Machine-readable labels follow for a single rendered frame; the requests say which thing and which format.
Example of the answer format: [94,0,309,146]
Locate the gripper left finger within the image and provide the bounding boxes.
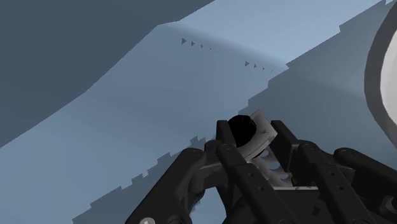
[125,120,299,224]

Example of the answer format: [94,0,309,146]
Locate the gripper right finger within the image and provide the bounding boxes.
[270,120,397,224]

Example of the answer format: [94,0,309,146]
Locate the grey perforated tool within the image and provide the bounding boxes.
[227,108,317,191]

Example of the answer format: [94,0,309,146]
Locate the pale blue cushioned furniture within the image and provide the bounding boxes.
[0,0,397,224]

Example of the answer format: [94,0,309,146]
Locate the grey rimmed white round object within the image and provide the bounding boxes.
[364,0,397,147]

